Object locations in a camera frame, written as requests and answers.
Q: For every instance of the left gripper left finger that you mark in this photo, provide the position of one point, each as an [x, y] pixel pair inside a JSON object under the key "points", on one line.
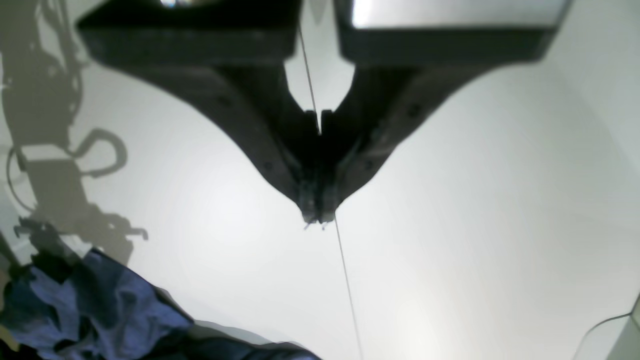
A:
{"points": [[225, 58]]}

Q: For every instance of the blue t-shirt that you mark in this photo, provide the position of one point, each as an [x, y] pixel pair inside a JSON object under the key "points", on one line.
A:
{"points": [[98, 309]]}

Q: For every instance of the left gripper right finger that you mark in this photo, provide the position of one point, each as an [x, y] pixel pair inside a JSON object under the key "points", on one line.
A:
{"points": [[409, 57]]}

